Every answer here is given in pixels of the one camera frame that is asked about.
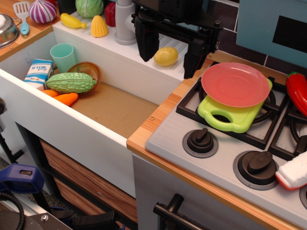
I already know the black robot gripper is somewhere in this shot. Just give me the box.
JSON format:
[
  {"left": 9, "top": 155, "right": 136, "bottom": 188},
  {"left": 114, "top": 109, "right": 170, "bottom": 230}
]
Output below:
[{"left": 132, "top": 0, "right": 223, "bottom": 79}]

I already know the yellow toy potato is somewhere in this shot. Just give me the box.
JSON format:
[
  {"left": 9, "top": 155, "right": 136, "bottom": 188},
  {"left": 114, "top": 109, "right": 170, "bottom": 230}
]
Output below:
[{"left": 153, "top": 47, "right": 178, "bottom": 67}]

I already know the pink plastic plate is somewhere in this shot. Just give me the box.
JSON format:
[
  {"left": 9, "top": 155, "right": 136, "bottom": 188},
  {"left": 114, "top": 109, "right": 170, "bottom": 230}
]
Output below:
[{"left": 201, "top": 62, "right": 271, "bottom": 107}]

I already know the grey toy faucet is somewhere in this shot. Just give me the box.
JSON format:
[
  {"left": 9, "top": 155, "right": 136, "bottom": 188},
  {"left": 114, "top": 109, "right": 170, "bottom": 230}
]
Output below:
[{"left": 115, "top": 0, "right": 137, "bottom": 46}]

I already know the red toy bell pepper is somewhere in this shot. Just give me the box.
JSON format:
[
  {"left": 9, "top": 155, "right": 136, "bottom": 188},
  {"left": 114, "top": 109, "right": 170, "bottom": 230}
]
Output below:
[{"left": 105, "top": 2, "right": 116, "bottom": 27}]

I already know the yellow toy corn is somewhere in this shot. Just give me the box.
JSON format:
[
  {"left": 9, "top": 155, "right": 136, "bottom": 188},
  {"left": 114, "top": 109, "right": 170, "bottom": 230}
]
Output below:
[{"left": 91, "top": 15, "right": 108, "bottom": 38}]

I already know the brown translucent bowl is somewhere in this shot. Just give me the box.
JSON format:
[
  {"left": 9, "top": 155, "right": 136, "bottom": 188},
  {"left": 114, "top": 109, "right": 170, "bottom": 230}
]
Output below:
[{"left": 68, "top": 62, "right": 102, "bottom": 96}]

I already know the green toy cabbage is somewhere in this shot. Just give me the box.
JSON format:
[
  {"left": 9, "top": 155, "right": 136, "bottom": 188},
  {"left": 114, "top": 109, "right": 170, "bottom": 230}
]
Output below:
[{"left": 75, "top": 0, "right": 104, "bottom": 18}]

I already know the green toy cutting board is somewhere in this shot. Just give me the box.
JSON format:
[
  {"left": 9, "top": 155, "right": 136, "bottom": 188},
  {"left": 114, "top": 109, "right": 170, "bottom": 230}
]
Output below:
[{"left": 197, "top": 79, "right": 272, "bottom": 133}]

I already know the black left stove knob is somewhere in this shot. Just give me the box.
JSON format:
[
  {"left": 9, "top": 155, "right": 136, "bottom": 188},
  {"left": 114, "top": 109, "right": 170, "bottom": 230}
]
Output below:
[{"left": 182, "top": 128, "right": 219, "bottom": 159}]

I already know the black stove knob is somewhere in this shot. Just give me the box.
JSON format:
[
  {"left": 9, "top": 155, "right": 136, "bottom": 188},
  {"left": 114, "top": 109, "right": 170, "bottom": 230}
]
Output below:
[
  {"left": 233, "top": 150, "right": 279, "bottom": 191},
  {"left": 182, "top": 128, "right": 219, "bottom": 159}
]

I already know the green toy bitter gourd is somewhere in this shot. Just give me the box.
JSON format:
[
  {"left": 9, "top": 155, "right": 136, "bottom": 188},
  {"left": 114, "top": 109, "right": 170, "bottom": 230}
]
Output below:
[{"left": 46, "top": 72, "right": 97, "bottom": 94}]

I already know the yellow toy banana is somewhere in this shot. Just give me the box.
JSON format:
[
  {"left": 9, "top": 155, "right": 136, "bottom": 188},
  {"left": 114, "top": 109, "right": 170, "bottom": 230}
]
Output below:
[{"left": 60, "top": 13, "right": 87, "bottom": 29}]

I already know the teal plastic cup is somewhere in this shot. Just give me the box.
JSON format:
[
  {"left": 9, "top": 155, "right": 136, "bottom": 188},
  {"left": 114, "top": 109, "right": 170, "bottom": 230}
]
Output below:
[{"left": 50, "top": 43, "right": 77, "bottom": 73}]

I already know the orange toy carrot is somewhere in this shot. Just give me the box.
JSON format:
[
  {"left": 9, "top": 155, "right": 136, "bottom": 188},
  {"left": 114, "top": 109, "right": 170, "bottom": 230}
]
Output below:
[
  {"left": 54, "top": 92, "right": 78, "bottom": 106},
  {"left": 42, "top": 90, "right": 60, "bottom": 98}
]

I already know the white toy sink basin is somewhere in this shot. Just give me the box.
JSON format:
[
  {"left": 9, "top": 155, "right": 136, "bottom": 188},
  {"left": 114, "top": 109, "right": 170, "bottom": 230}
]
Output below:
[{"left": 0, "top": 22, "right": 188, "bottom": 196}]

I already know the black stove burner grate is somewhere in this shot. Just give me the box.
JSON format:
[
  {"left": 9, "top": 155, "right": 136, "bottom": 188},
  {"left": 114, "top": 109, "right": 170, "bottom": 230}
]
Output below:
[{"left": 176, "top": 77, "right": 288, "bottom": 150}]

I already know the orange toy carrot behind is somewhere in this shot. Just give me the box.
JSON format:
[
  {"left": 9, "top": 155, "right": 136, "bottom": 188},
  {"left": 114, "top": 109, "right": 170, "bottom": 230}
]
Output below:
[{"left": 42, "top": 90, "right": 60, "bottom": 98}]

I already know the red toy chili pepper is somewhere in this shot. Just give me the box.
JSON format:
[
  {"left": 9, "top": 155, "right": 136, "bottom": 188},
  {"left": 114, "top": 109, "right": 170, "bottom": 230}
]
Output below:
[{"left": 285, "top": 71, "right": 307, "bottom": 116}]

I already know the toy milk carton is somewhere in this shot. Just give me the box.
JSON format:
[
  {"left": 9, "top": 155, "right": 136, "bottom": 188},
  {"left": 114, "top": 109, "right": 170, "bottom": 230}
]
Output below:
[{"left": 24, "top": 59, "right": 54, "bottom": 91}]

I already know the purple white toy onion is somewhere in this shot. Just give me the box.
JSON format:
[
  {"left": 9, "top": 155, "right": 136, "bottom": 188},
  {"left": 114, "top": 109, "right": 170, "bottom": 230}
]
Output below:
[{"left": 29, "top": 0, "right": 57, "bottom": 24}]

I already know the black right burner grate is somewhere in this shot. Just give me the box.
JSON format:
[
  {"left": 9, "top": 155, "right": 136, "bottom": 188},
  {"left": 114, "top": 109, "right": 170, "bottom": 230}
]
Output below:
[{"left": 268, "top": 101, "right": 307, "bottom": 161}]

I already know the black middle stove knob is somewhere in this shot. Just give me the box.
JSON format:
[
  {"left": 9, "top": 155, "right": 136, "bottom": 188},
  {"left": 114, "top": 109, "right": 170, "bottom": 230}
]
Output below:
[{"left": 233, "top": 150, "right": 279, "bottom": 191}]

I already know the white blue toy spatula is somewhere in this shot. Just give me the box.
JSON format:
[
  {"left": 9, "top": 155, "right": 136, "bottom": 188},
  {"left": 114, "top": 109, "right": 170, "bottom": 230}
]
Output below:
[{"left": 13, "top": 1, "right": 30, "bottom": 35}]

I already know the silver metal toy pot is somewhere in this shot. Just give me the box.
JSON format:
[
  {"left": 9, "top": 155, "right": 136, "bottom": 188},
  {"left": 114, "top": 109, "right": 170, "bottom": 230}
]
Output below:
[{"left": 0, "top": 13, "right": 20, "bottom": 48}]

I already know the white red toy bottle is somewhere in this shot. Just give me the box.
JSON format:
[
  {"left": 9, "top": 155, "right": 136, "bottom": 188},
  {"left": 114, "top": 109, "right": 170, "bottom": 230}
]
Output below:
[{"left": 275, "top": 151, "right": 307, "bottom": 191}]

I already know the grey right stove knob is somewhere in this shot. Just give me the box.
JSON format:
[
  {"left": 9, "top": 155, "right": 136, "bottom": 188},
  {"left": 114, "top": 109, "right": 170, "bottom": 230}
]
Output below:
[{"left": 299, "top": 185, "right": 307, "bottom": 209}]

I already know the blue clamp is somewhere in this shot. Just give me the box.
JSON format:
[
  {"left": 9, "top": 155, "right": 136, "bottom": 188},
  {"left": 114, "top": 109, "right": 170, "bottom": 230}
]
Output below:
[{"left": 0, "top": 163, "right": 45, "bottom": 194}]

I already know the black oven door handle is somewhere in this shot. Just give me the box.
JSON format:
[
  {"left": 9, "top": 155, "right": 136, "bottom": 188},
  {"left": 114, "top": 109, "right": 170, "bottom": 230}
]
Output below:
[{"left": 153, "top": 194, "right": 208, "bottom": 230}]

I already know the black cable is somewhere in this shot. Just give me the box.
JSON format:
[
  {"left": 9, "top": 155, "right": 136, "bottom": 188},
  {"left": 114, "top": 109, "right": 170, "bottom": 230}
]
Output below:
[{"left": 0, "top": 192, "right": 25, "bottom": 230}]

